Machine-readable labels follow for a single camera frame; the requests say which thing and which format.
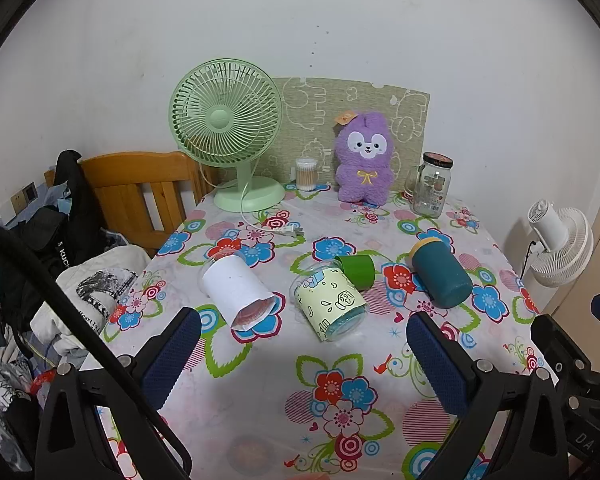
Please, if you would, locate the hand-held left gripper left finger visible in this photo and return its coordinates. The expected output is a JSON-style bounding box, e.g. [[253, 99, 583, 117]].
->
[[35, 306, 203, 480]]

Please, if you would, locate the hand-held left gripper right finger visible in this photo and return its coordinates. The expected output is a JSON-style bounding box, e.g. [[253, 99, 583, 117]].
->
[[405, 311, 578, 480]]

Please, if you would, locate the teal cup with yellow band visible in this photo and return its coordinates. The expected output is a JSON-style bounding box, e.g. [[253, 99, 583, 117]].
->
[[410, 238, 474, 308]]

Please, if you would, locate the clear cup with white sleeve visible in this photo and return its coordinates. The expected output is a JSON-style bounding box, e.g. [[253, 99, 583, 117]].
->
[[198, 254, 276, 333]]

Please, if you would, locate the small green cup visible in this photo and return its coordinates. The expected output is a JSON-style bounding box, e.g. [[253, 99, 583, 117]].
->
[[332, 254, 378, 292]]

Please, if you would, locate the clear cup with cartoon sleeve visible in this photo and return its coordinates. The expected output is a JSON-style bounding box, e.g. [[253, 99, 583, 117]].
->
[[289, 265, 369, 343]]

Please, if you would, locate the white clip fan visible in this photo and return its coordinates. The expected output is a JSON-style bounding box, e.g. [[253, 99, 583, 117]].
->
[[522, 199, 595, 289]]

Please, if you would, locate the floral tablecloth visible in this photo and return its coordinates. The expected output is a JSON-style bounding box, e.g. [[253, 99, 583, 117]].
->
[[97, 187, 556, 480]]

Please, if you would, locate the white printed shirt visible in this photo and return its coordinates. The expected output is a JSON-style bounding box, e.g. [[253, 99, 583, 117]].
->
[[30, 245, 152, 357]]

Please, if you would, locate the pile of clothes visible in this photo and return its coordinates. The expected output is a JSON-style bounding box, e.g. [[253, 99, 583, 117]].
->
[[0, 247, 48, 473]]

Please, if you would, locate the glass jar mug with lid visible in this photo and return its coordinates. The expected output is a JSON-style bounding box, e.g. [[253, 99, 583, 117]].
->
[[405, 152, 454, 219]]

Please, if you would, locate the black jacket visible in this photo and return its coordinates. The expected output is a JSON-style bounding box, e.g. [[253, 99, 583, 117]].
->
[[0, 149, 112, 313]]

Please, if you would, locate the wooden chair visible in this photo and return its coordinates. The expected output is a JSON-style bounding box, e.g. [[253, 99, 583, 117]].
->
[[43, 150, 220, 257]]

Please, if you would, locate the purple plush toy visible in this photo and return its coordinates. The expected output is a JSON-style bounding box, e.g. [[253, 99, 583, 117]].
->
[[332, 111, 400, 207]]

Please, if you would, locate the cotton swab container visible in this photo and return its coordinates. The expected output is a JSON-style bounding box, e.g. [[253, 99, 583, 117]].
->
[[295, 157, 320, 191]]

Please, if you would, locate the green desk fan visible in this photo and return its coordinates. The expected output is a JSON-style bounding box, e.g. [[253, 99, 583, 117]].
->
[[168, 58, 286, 213]]

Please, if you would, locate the green printed mat board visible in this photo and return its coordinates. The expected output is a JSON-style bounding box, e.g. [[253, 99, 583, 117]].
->
[[259, 76, 431, 194]]

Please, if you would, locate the thick black cable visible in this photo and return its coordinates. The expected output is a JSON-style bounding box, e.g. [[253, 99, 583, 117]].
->
[[0, 215, 194, 480]]

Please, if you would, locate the white fan power cable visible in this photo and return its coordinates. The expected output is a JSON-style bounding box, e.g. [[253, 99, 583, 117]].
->
[[238, 180, 306, 238]]

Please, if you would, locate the wall socket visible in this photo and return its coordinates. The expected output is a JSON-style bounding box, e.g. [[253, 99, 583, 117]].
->
[[10, 183, 39, 214]]

